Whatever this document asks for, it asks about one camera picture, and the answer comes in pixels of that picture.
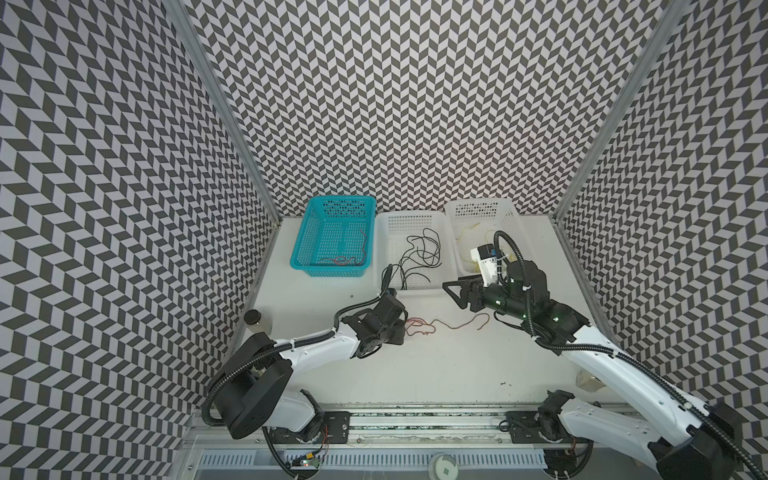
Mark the cable bundle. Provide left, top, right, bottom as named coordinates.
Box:
left=404, top=311, right=491, bottom=338

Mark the yellow cable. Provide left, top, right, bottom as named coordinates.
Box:
left=458, top=220, right=499, bottom=241

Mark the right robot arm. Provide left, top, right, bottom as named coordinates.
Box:
left=443, top=231, right=767, bottom=479

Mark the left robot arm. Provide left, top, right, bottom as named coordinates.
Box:
left=201, top=264, right=407, bottom=442

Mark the right white plastic basket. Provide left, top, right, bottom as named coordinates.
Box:
left=444, top=198, right=534, bottom=276

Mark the white plastic basket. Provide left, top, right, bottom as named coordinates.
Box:
left=444, top=198, right=534, bottom=276
left=372, top=210, right=458, bottom=294

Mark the middle white plastic basket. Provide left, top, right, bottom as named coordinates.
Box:
left=372, top=210, right=458, bottom=294

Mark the teal plastic basket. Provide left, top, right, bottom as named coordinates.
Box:
left=290, top=195, right=376, bottom=277

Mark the black cap jar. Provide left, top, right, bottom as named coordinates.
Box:
left=243, top=309, right=272, bottom=335

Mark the right side clear jar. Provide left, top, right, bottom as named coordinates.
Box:
left=576, top=370, right=605, bottom=393

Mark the round white knob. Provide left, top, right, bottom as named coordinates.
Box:
left=428, top=453, right=459, bottom=480

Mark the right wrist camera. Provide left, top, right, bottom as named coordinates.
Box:
left=470, top=243, right=504, bottom=287

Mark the aluminium front rail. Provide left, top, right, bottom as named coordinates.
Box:
left=191, top=404, right=661, bottom=448

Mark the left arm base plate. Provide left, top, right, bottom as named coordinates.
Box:
left=272, top=411, right=351, bottom=444

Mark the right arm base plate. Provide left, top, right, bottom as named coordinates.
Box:
left=502, top=411, right=546, bottom=444

